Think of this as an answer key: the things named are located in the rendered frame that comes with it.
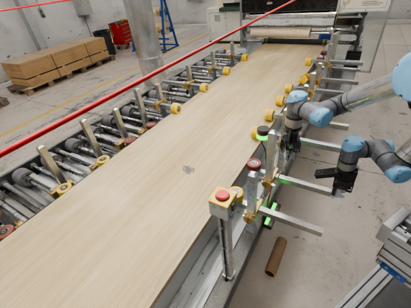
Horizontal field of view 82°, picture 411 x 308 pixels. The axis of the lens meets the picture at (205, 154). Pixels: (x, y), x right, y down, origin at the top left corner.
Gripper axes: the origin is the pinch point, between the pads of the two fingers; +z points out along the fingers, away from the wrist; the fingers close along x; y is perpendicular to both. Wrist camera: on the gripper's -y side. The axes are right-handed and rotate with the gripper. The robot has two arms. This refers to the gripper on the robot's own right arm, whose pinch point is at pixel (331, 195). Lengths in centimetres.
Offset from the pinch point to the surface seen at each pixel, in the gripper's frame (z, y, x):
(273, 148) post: -25.8, -29.8, -5.6
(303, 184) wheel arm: -3.8, -14.0, -1.2
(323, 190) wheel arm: -3.3, -3.9, -1.4
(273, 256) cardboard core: 74, -24, -2
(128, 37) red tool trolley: 42, -689, 514
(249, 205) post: -9.4, -31.6, -30.6
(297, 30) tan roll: -27, -81, 252
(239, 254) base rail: 12, -32, -44
